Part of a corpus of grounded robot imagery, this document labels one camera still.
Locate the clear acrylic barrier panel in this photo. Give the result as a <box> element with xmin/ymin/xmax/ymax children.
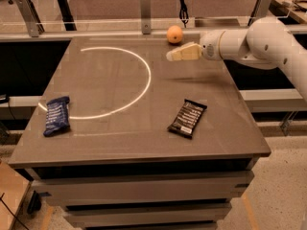
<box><xmin>0</xmin><ymin>16</ymin><xmax>249</xmax><ymax>34</ymax></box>

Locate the blue rxbar blueberry wrapper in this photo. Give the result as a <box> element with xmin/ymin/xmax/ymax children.
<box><xmin>43</xmin><ymin>96</ymin><xmax>70</xmax><ymax>137</ymax></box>

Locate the middle metal bracket post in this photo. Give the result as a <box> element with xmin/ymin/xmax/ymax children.
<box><xmin>140</xmin><ymin>0</ymin><xmax>152</xmax><ymax>35</ymax></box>

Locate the left metal bracket post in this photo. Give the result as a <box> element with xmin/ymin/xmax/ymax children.
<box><xmin>14</xmin><ymin>0</ymin><xmax>40</xmax><ymax>37</ymax></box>

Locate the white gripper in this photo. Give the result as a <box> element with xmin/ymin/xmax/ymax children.
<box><xmin>166</xmin><ymin>30</ymin><xmax>224</xmax><ymax>61</ymax></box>

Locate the grey drawer cabinet table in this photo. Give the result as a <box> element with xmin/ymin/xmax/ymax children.
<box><xmin>10</xmin><ymin>36</ymin><xmax>271</xmax><ymax>230</ymax></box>

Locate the black hanging cable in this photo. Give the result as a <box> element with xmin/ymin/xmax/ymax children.
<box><xmin>177</xmin><ymin>0</ymin><xmax>190</xmax><ymax>29</ymax></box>

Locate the right metal bracket post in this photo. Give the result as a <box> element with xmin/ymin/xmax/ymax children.
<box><xmin>248</xmin><ymin>0</ymin><xmax>272</xmax><ymax>26</ymax></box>

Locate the metal bracket post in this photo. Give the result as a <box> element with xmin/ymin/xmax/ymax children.
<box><xmin>140</xmin><ymin>0</ymin><xmax>152</xmax><ymax>35</ymax></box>
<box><xmin>248</xmin><ymin>0</ymin><xmax>272</xmax><ymax>26</ymax></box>
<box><xmin>14</xmin><ymin>0</ymin><xmax>40</xmax><ymax>37</ymax></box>

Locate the wooden board at left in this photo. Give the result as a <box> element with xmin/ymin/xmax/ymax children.
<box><xmin>0</xmin><ymin>162</ymin><xmax>29</xmax><ymax>230</ymax></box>

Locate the orange fruit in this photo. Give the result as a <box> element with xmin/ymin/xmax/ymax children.
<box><xmin>166</xmin><ymin>25</ymin><xmax>183</xmax><ymax>44</ymax></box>

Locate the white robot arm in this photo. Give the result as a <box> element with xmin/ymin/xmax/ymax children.
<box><xmin>166</xmin><ymin>17</ymin><xmax>307</xmax><ymax>100</ymax></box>

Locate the black rxbar chocolate wrapper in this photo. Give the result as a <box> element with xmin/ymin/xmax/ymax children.
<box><xmin>168</xmin><ymin>99</ymin><xmax>207</xmax><ymax>139</ymax></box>

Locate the black caster wheel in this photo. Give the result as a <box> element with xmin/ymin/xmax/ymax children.
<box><xmin>27</xmin><ymin>191</ymin><xmax>41</xmax><ymax>215</ymax></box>

